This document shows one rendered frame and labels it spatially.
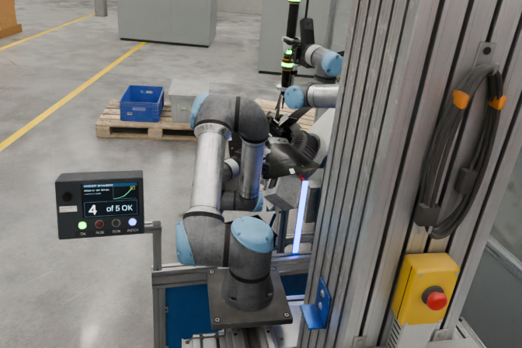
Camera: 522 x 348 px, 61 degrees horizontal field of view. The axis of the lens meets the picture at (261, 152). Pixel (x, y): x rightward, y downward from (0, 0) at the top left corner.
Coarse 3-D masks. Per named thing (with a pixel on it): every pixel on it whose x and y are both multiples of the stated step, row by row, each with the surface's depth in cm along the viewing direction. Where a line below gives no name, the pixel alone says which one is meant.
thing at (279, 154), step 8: (272, 144) 188; (280, 144) 188; (288, 144) 189; (272, 152) 183; (280, 152) 182; (288, 152) 183; (296, 152) 184; (272, 160) 179; (280, 160) 178; (288, 160) 178; (296, 160) 178; (304, 160) 178; (272, 168) 175; (280, 168) 174; (288, 168) 174; (296, 168) 173; (304, 168) 173; (312, 168) 172; (264, 176) 172; (272, 176) 171; (280, 176) 170
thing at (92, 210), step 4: (84, 204) 138; (88, 204) 138; (92, 204) 138; (96, 204) 139; (100, 204) 139; (84, 208) 138; (88, 208) 138; (92, 208) 139; (96, 208) 139; (100, 208) 139; (84, 212) 138; (88, 212) 138; (92, 212) 139; (96, 212) 139; (100, 212) 139; (88, 216) 139; (92, 216) 139; (96, 216) 139; (100, 216) 140
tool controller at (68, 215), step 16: (64, 176) 140; (80, 176) 140; (96, 176) 140; (112, 176) 141; (128, 176) 141; (64, 192) 136; (80, 192) 137; (96, 192) 138; (112, 192) 139; (128, 192) 140; (64, 208) 137; (80, 208) 138; (112, 208) 140; (128, 208) 141; (64, 224) 137; (128, 224) 142
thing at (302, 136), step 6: (294, 132) 206; (300, 132) 204; (306, 132) 205; (300, 138) 200; (306, 138) 202; (312, 138) 205; (294, 144) 199; (300, 144) 199; (306, 144) 200; (312, 144) 202; (300, 150) 198; (306, 150) 198; (312, 150) 200; (312, 156) 201
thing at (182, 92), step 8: (176, 80) 507; (184, 80) 509; (192, 80) 512; (200, 80) 515; (176, 88) 481; (184, 88) 483; (192, 88) 486; (200, 88) 488; (208, 88) 489; (176, 96) 461; (184, 96) 462; (192, 96) 463; (176, 104) 467; (184, 104) 467; (192, 104) 468; (176, 112) 471; (184, 112) 472; (176, 120) 476; (184, 120) 477
